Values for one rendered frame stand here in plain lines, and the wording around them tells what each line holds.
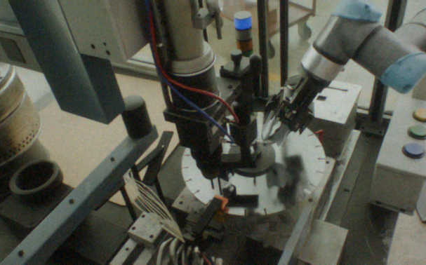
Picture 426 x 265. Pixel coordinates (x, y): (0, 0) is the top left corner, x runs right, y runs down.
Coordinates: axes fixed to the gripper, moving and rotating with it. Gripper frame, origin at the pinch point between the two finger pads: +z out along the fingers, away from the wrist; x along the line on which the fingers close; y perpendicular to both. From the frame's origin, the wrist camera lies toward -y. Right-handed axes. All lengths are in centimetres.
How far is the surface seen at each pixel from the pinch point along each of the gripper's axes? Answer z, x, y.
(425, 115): -15.9, 35.3, -20.6
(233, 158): 1.4, -6.2, 11.0
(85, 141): 48, -45, -25
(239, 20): -14.3, -18.0, -22.0
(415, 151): -11.3, 32.5, -7.6
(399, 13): -32.8, 15.6, -26.6
